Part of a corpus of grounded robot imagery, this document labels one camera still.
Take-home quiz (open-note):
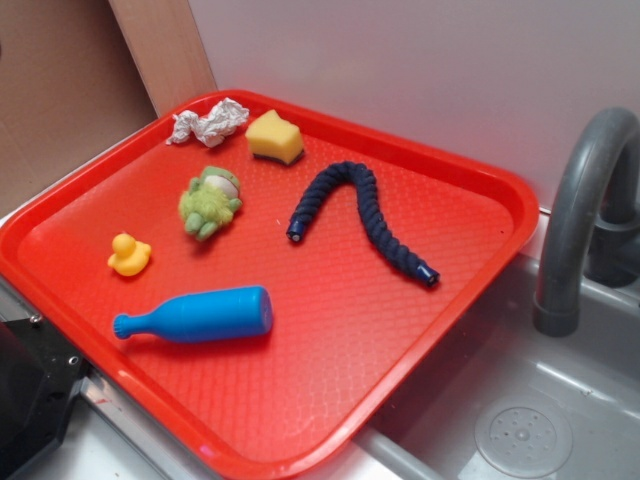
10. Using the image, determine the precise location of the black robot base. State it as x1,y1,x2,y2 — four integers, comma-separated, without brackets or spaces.
1,319,87,479

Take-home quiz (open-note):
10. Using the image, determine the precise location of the red plastic tray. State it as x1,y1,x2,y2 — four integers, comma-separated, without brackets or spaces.
1,90,538,479

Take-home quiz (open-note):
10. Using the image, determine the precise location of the blue plastic toy bottle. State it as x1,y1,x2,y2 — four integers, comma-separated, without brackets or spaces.
113,286,273,343

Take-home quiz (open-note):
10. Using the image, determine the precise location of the yellow sponge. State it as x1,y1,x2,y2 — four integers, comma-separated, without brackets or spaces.
245,110,304,165

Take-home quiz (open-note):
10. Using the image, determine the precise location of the green plush frog toy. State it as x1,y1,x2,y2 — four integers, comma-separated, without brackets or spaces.
178,166,243,242

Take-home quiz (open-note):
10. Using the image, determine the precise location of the crumpled white paper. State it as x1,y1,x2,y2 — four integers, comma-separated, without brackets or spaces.
165,97,249,148

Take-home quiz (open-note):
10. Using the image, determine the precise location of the yellow rubber duck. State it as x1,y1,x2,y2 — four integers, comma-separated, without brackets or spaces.
107,233,152,277

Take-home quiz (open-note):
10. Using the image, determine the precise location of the grey plastic toy sink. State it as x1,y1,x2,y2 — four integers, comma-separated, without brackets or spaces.
349,252,640,480

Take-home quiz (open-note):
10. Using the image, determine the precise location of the wooden board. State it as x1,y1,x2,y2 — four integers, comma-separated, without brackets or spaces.
109,0,217,116

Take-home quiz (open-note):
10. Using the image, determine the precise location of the grey toy faucet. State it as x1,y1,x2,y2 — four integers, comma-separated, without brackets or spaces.
533,107,639,337

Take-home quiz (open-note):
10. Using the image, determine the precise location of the dark blue braided rope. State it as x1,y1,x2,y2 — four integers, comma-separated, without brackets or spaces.
285,160,441,290

